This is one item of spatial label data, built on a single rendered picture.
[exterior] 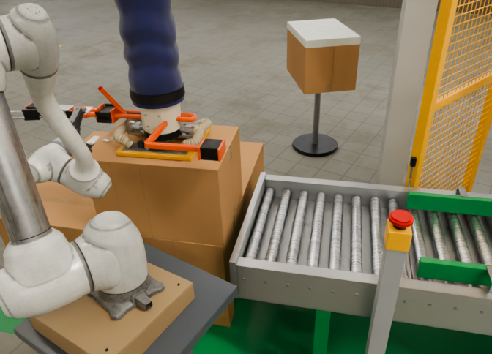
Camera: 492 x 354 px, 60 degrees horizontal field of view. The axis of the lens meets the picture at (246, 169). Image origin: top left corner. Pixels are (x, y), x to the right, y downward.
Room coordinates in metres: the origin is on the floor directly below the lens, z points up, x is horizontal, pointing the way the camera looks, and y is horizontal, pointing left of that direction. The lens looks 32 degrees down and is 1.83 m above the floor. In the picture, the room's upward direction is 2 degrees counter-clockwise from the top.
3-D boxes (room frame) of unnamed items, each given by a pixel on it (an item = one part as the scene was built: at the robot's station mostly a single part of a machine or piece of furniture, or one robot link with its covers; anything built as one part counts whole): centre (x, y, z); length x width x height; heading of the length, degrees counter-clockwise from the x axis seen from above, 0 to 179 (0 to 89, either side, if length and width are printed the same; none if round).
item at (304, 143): (3.32, -0.62, 0.31); 0.40 x 0.40 x 0.62
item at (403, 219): (0.99, -0.45, 1.02); 0.07 x 0.07 x 0.04
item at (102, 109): (1.75, 0.60, 1.07); 0.10 x 0.08 x 0.06; 167
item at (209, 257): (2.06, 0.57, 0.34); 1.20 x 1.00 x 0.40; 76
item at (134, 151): (1.60, 0.38, 0.97); 0.34 x 0.10 x 0.05; 77
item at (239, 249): (1.61, -0.01, 0.58); 0.70 x 0.03 x 0.06; 166
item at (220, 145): (1.37, 0.12, 1.08); 0.09 x 0.08 x 0.05; 167
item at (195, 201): (1.70, 0.36, 0.74); 0.60 x 0.40 x 0.40; 77
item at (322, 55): (3.32, -0.62, 0.82); 0.60 x 0.40 x 0.40; 7
